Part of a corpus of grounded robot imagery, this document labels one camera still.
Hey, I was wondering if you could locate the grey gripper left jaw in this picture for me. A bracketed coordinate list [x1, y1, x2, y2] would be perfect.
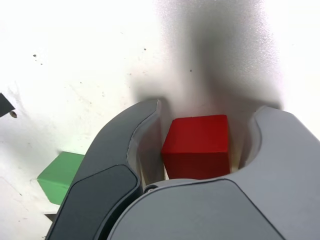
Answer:
[46, 98, 174, 240]

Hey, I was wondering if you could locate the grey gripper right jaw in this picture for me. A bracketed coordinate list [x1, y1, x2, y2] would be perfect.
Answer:
[107, 104, 320, 240]

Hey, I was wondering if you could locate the green cube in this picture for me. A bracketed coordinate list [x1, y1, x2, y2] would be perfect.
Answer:
[36, 151, 86, 206]

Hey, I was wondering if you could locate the red cube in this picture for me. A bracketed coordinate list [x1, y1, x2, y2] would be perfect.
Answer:
[160, 114, 232, 181]

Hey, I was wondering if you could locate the black tape strip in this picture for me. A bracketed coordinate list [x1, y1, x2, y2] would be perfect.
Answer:
[0, 92, 17, 118]

